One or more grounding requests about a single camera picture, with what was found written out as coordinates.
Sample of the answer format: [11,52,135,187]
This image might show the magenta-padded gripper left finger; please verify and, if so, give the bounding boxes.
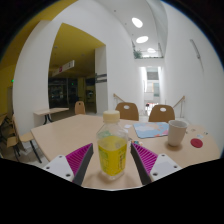
[42,143,95,187]

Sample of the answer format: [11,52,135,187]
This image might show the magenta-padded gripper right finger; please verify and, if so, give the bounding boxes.
[130,142,183,186]

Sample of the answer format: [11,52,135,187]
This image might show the clear bottle with yellow label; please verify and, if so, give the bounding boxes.
[96,109,129,181]

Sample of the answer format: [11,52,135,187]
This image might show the colourful printed mouse pad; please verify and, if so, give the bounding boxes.
[133,121,170,139]

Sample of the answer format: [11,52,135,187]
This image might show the beige cup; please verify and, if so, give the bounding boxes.
[167,119,190,148]

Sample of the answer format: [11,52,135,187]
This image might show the wooden chair with round hole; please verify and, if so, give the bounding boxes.
[115,101,140,122]
[148,104,176,124]

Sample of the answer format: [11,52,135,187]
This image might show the flat round red coaster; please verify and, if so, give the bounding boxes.
[190,138,204,149]

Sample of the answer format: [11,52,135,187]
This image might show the small distant wooden chair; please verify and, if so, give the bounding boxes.
[74,100,87,116]

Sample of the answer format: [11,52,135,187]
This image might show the wooden chair with metal legs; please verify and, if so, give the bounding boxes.
[11,114,43,164]

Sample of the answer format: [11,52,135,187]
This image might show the distant light wooden table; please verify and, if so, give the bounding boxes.
[33,107,70,125]

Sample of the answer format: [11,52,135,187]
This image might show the wooden stair handrail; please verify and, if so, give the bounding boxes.
[172,95,186,118]
[112,93,126,104]

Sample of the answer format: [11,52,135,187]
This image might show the dark pillar sign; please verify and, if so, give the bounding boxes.
[95,73,108,84]

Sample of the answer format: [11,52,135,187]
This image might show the hanging white sign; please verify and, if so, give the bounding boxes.
[50,59,76,78]

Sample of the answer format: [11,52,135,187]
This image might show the green potted plant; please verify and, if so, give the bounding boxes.
[133,49,144,60]

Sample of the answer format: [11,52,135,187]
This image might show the oval ceiling lights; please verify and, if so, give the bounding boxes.
[131,17,157,54]

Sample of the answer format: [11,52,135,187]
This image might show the grey wall lamp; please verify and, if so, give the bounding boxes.
[189,38,202,61]

